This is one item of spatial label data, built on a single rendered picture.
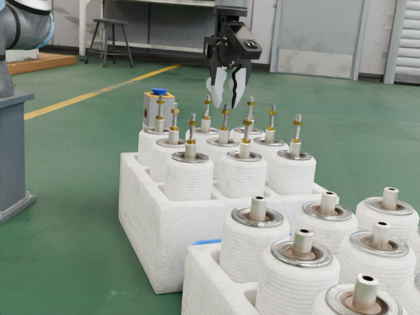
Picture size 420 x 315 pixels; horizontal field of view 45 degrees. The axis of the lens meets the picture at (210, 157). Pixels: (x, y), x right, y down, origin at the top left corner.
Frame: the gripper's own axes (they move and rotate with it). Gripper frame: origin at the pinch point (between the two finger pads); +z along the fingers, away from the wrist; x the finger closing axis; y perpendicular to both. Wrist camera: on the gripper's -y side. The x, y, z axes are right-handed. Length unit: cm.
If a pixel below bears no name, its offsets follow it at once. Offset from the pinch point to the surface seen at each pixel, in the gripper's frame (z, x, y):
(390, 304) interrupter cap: 9, 15, -66
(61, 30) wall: 9, -62, 550
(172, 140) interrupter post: 8.3, 12.4, 0.7
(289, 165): 10.3, -7.3, -15.6
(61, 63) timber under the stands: 32, -34, 392
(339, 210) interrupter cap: 8.9, 2.2, -42.5
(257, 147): 9.8, -7.5, -2.3
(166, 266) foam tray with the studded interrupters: 28.3, 19.4, -17.3
